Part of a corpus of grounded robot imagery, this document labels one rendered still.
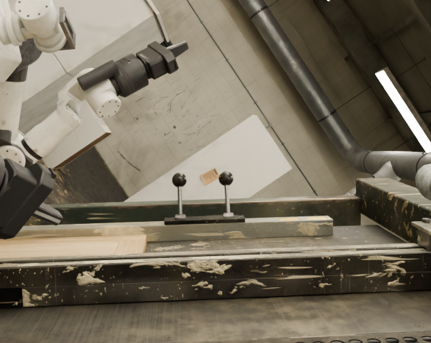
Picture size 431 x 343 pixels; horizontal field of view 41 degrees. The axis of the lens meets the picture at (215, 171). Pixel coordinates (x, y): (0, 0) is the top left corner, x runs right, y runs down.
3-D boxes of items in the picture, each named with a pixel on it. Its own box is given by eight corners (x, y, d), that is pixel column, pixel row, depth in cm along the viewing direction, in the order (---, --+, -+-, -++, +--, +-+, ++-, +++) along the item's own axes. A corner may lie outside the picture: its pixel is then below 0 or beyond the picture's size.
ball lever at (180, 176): (173, 225, 143) (171, 175, 148) (188, 224, 143) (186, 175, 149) (172, 220, 140) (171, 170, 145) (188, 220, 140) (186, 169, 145)
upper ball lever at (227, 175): (220, 223, 144) (218, 175, 149) (235, 223, 144) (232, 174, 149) (221, 219, 140) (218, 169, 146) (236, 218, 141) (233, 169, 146)
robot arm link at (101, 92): (141, 103, 142) (101, 126, 139) (119, 76, 146) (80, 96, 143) (134, 74, 132) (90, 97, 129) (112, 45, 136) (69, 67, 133)
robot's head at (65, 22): (23, 3, 107) (63, 0, 107) (38, 31, 115) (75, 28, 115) (21, 31, 104) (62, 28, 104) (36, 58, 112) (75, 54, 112)
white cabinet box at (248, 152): (75, 233, 556) (250, 116, 553) (109, 282, 558) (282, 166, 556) (59, 244, 495) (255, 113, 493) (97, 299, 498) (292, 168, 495)
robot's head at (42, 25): (1, -5, 103) (50, -14, 104) (21, 29, 113) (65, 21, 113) (3, 24, 101) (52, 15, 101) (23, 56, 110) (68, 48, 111)
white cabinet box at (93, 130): (32, 126, 653) (84, 91, 652) (60, 168, 655) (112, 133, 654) (18, 125, 607) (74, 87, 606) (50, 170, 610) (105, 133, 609)
